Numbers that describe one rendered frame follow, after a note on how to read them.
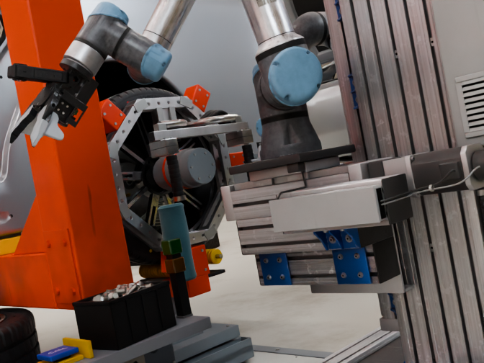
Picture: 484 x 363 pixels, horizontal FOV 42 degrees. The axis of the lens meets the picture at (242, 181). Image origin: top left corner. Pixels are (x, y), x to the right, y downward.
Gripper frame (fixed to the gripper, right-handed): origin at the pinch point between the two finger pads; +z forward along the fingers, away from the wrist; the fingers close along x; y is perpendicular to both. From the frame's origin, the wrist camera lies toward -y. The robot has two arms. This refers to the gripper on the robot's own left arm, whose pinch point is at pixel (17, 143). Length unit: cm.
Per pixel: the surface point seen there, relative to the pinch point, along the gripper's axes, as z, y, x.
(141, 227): -6, 67, 63
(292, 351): 6, 146, 52
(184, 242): -8, 77, 50
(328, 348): -3, 173, 61
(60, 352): 33.8, 34.0, 4.8
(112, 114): -34, 40, 70
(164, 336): 21, 55, 2
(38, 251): 17, 35, 50
